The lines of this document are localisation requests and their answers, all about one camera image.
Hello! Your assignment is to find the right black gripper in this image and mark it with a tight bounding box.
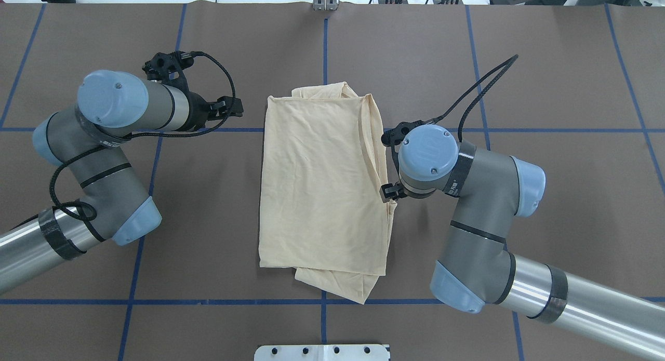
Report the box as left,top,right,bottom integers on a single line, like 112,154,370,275
380,182,416,203

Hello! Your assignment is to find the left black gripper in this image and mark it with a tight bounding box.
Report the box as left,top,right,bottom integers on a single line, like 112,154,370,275
186,92,243,132

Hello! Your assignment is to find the beige long sleeve shirt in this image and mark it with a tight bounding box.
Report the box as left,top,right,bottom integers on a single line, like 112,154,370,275
257,82,396,304

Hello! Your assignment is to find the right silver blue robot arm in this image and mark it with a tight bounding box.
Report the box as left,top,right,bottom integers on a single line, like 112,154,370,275
381,120,664,360

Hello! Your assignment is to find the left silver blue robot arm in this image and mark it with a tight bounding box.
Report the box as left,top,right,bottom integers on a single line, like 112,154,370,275
2,70,243,294

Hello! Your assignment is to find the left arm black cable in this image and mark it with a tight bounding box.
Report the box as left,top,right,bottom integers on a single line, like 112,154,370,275
49,50,237,242

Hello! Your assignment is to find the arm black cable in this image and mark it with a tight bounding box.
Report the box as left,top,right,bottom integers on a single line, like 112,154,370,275
49,50,237,242
416,55,520,143

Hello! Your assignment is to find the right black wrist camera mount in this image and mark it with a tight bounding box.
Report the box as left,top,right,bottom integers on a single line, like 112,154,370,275
381,120,425,146

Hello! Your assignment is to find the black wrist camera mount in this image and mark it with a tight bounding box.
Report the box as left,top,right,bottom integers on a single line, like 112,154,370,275
141,51,194,93
381,120,425,146

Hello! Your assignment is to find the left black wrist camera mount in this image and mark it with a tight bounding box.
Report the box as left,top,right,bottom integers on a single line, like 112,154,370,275
141,51,194,93

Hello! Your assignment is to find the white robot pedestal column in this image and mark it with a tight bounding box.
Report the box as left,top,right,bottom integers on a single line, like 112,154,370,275
254,344,391,360

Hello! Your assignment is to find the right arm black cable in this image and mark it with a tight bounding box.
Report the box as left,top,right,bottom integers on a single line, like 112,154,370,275
416,55,520,143

